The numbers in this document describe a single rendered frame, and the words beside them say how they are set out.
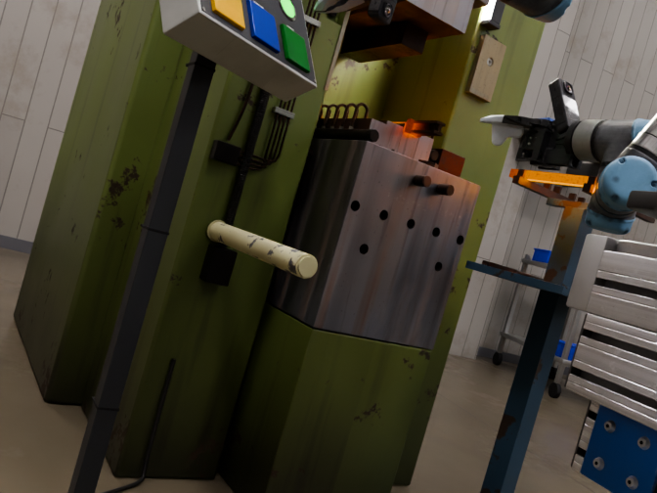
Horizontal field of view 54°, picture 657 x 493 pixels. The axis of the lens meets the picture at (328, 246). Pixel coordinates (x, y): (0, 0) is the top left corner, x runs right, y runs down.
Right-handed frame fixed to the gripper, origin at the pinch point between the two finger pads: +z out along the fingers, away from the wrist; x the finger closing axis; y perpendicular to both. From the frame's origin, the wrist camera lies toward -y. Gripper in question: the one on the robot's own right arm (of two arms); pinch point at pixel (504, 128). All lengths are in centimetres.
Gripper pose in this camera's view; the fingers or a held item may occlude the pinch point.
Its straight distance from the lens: 140.3
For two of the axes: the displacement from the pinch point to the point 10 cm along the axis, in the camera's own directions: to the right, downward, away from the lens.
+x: 8.1, 2.2, 5.4
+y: -2.8, 9.6, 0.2
